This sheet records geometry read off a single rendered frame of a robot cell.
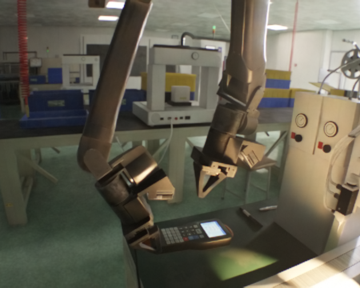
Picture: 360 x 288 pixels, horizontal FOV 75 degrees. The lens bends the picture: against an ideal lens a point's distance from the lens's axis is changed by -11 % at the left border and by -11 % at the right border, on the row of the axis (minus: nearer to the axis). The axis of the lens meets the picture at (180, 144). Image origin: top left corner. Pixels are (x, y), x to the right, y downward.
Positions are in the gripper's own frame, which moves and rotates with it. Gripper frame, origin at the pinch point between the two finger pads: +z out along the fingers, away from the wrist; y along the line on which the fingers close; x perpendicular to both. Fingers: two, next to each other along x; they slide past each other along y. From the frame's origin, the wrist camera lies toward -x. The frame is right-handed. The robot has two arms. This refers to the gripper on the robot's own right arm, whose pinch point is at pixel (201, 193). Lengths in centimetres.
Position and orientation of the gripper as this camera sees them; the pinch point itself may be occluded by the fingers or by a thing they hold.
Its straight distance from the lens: 58.6
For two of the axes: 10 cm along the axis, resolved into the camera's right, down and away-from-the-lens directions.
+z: -2.9, 9.4, 2.0
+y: -2.9, -2.9, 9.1
